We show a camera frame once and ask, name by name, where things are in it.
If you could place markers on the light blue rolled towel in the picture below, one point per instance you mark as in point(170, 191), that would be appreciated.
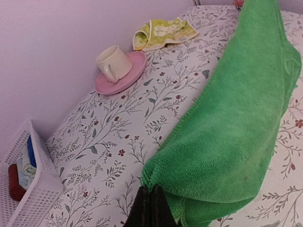
point(23, 179)

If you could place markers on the pale green rolled towel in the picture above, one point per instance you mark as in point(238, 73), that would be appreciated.
point(27, 168)

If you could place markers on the cream ceramic mug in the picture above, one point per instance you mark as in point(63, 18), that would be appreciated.
point(114, 63)

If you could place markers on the yellow patterned towel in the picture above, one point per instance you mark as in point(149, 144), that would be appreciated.
point(157, 33)

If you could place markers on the white plastic basket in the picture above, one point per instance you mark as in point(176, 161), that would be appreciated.
point(45, 189)

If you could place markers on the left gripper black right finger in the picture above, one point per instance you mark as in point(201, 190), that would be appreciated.
point(161, 215)

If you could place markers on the dark red rolled towel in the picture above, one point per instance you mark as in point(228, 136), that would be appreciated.
point(16, 192)

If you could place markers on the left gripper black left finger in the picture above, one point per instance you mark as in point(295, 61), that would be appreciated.
point(140, 213)

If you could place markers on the green microfibre towel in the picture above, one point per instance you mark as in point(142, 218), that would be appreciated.
point(214, 162)

